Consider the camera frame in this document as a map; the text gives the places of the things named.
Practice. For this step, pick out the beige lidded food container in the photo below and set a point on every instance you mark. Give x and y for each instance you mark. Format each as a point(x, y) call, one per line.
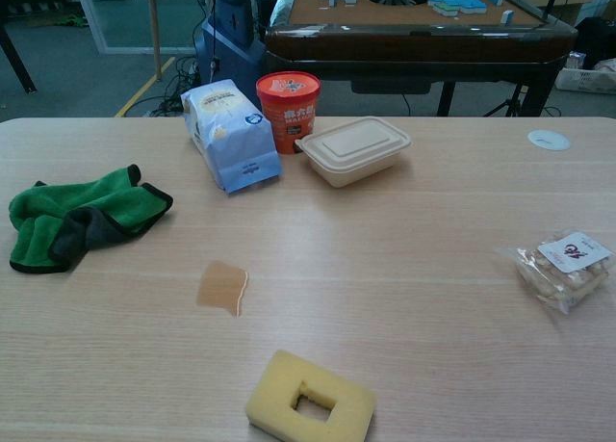
point(353, 150)

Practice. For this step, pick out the orange instant noodle cup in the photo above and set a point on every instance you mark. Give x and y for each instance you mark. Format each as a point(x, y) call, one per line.
point(289, 110)

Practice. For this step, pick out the black tripod stand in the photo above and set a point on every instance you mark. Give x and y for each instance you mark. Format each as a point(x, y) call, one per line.
point(510, 102)

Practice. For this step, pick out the dark wooden mahjong table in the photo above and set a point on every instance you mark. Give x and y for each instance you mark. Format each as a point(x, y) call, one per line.
point(414, 37)

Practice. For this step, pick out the blue white paper bag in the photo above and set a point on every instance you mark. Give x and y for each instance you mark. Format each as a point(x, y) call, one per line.
point(235, 138)

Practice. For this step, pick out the black table leg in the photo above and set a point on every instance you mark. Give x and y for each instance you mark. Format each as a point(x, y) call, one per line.
point(14, 59)

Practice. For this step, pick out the white plastic crate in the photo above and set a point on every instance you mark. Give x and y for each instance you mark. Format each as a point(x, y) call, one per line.
point(584, 78)

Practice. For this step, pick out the clear bag of biscuits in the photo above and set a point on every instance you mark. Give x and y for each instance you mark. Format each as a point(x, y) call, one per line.
point(563, 268)

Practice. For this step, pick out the green microfibre cloth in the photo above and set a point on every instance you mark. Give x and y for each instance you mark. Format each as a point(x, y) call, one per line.
point(120, 206)

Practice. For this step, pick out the yellow sponge with hole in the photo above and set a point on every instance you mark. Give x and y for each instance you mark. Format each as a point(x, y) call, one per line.
point(284, 389)

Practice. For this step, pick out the wooden pole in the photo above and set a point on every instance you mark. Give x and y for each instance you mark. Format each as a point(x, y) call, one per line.
point(154, 28)

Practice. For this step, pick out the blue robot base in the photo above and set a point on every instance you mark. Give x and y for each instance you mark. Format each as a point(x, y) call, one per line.
point(231, 42)

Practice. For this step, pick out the brown liquid spill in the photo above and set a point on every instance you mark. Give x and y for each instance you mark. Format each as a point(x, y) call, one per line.
point(219, 283)

